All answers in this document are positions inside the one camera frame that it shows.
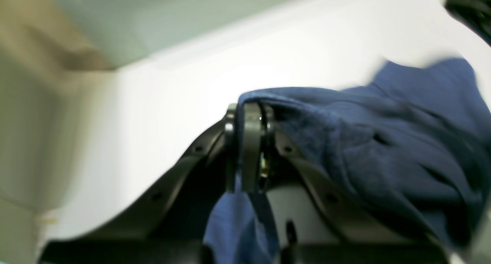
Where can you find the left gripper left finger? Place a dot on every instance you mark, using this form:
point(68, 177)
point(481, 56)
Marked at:
point(166, 225)

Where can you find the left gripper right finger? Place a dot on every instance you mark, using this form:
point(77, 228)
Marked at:
point(315, 222)

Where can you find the dark blue t-shirt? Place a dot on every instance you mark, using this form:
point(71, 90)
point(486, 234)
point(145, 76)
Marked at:
point(411, 148)

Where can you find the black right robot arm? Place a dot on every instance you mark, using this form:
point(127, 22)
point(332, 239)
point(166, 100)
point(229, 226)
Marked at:
point(474, 14)

